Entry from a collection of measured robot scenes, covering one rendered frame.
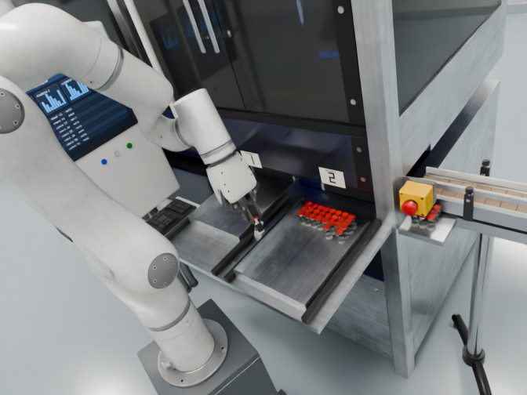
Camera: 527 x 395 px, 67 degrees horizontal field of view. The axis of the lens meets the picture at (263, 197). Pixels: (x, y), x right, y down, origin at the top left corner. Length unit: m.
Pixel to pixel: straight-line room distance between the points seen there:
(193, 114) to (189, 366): 0.60
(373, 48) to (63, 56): 0.62
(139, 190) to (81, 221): 1.01
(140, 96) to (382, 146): 0.60
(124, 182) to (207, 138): 0.84
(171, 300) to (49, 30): 0.56
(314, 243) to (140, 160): 0.84
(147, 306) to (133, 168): 0.88
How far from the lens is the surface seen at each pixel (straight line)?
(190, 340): 1.00
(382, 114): 1.02
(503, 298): 2.22
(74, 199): 0.72
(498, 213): 1.22
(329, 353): 2.02
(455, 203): 1.24
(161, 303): 0.91
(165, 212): 1.69
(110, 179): 1.66
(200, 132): 0.90
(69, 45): 0.71
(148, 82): 0.79
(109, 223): 0.75
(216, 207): 1.49
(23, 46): 0.70
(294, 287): 1.12
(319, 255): 1.18
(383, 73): 0.97
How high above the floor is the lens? 1.73
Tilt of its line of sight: 35 degrees down
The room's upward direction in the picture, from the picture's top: 18 degrees counter-clockwise
